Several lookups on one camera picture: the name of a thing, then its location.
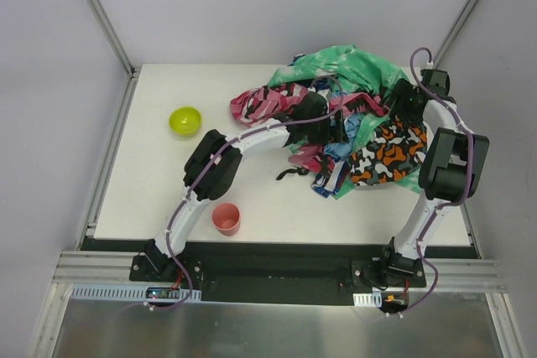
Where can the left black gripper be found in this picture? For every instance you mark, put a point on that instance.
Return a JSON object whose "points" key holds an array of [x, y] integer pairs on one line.
{"points": [[336, 126]]}

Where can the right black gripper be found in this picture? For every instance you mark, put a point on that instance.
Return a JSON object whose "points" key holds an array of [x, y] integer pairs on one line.
{"points": [[394, 98]]}

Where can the light blue cloth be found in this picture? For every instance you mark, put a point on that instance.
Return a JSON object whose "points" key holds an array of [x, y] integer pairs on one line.
{"points": [[343, 149]]}

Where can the orange black camouflage cloth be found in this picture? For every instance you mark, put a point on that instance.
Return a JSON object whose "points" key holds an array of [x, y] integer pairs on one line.
{"points": [[395, 150]]}

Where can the green tie-dye cloth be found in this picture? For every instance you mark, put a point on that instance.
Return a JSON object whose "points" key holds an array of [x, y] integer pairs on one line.
{"points": [[357, 71]]}

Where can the magenta camouflage cloth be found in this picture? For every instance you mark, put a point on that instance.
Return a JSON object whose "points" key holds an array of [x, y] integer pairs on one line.
{"points": [[272, 105]]}

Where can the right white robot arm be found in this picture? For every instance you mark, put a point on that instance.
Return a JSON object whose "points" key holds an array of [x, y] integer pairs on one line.
{"points": [[449, 176]]}

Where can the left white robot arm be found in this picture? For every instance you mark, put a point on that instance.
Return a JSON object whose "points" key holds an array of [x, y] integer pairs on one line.
{"points": [[212, 168]]}

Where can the pink plastic cup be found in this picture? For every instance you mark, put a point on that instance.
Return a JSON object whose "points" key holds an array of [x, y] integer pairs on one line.
{"points": [[226, 218]]}

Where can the yellow-green plastic bowl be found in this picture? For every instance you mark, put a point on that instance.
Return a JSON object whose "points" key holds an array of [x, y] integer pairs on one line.
{"points": [[185, 121]]}

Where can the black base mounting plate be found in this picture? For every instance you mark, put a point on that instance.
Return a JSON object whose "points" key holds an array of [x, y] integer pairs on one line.
{"points": [[266, 273]]}

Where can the right aluminium frame post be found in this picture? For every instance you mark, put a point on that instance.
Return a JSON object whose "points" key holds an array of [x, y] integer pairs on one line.
{"points": [[455, 30]]}

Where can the aluminium frame post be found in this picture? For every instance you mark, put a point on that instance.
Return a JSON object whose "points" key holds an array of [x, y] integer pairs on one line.
{"points": [[111, 36], [455, 30]]}

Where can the right white cable duct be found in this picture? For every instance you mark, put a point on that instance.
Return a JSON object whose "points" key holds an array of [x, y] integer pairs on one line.
{"points": [[377, 299]]}

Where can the white cable duct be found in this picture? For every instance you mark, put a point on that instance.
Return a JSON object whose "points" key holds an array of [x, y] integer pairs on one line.
{"points": [[150, 294], [377, 299]]}

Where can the left aluminium frame post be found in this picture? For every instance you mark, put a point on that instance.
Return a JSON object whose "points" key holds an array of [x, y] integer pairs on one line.
{"points": [[111, 36]]}

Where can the aluminium frame rail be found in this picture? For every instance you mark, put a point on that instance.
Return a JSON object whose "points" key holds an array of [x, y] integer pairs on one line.
{"points": [[455, 275]]}

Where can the left white cable duct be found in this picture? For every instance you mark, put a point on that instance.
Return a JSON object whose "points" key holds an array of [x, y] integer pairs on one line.
{"points": [[150, 294]]}

